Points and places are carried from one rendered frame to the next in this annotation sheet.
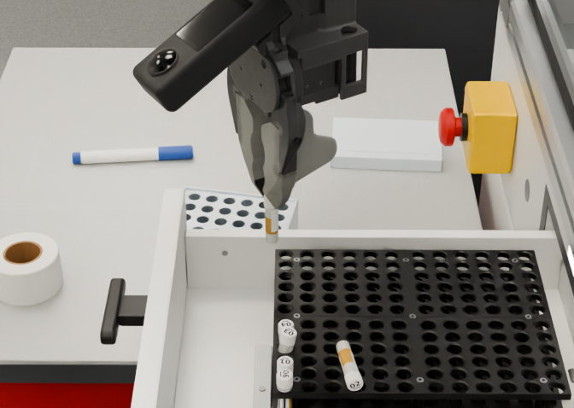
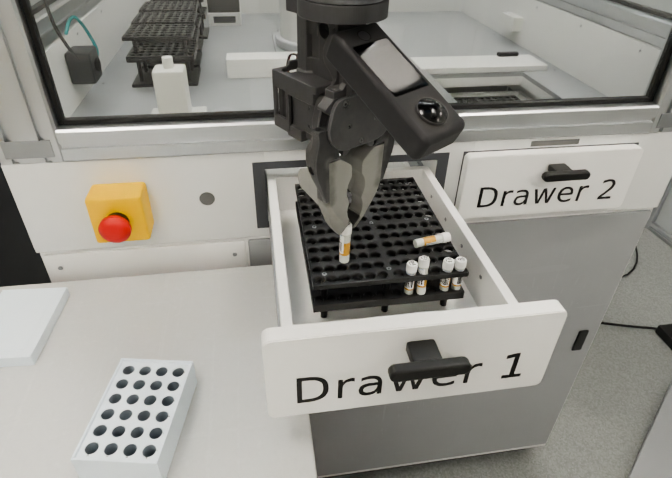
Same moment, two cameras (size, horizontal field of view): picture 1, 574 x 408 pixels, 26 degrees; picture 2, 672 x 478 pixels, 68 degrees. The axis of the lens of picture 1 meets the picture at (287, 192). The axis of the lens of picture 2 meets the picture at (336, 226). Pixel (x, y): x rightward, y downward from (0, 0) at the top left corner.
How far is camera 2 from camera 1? 1.03 m
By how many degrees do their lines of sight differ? 78
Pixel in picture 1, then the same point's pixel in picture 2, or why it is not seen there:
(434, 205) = (116, 297)
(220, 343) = not seen: hidden behind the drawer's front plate
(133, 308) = (429, 348)
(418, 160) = (60, 300)
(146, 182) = not seen: outside the picture
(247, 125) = (343, 179)
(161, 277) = (406, 320)
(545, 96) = (212, 123)
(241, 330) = not seen: hidden behind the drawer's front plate
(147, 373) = (519, 309)
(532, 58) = (156, 126)
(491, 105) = (128, 189)
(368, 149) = (31, 330)
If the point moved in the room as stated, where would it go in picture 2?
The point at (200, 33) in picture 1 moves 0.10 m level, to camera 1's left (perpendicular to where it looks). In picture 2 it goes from (405, 79) to (453, 135)
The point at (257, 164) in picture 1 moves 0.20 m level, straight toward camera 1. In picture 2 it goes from (343, 208) to (538, 191)
